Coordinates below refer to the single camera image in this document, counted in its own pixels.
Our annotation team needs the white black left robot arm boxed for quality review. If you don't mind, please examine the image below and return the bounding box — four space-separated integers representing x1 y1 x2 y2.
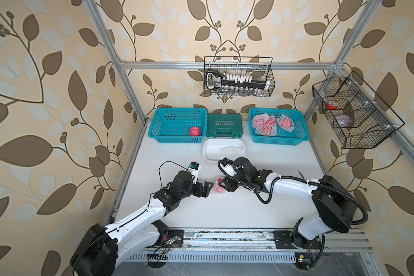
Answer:
70 170 214 276

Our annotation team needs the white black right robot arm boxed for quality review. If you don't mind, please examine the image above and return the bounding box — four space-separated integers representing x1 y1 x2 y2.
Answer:
217 157 369 247

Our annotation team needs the white plastic tray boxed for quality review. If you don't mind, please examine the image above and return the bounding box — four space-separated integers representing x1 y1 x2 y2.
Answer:
203 139 246 162

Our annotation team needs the netted apple front middle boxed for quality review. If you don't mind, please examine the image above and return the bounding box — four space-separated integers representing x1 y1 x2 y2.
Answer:
255 124 278 137

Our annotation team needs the green plastic tool case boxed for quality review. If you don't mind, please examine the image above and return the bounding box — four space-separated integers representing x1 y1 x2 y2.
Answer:
206 113 243 139

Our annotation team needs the teal right plastic basket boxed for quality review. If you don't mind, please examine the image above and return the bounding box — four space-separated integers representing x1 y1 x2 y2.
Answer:
248 108 310 146

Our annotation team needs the teal plastic basket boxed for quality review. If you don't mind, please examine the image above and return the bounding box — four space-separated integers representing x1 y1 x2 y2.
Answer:
248 108 310 146
148 108 208 144

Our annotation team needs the teal left plastic basket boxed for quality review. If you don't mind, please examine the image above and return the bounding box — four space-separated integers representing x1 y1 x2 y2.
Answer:
148 108 208 144

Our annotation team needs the black white tool in basket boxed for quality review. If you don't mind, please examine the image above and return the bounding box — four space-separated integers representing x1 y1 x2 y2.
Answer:
204 70 271 90

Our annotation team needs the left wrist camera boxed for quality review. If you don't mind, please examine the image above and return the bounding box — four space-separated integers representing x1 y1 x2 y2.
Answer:
187 162 201 185

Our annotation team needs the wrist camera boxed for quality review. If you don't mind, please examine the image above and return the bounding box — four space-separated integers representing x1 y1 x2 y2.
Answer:
187 162 201 185
218 158 235 177

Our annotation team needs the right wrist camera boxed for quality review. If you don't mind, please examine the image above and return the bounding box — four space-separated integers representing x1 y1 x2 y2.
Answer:
218 158 235 177

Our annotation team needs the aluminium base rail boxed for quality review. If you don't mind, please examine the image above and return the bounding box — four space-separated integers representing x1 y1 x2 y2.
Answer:
171 228 373 253

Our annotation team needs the black wire basket back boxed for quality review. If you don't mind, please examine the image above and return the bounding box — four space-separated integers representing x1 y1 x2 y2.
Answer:
204 56 276 97

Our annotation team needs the black wire basket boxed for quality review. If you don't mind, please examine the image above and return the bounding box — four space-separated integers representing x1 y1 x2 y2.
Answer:
204 56 276 97
312 71 405 150

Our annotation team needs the red object in wire basket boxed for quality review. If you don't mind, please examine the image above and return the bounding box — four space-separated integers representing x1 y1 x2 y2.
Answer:
326 100 339 110

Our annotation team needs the black wire basket right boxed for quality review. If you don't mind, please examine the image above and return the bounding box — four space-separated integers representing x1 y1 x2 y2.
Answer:
312 71 405 150

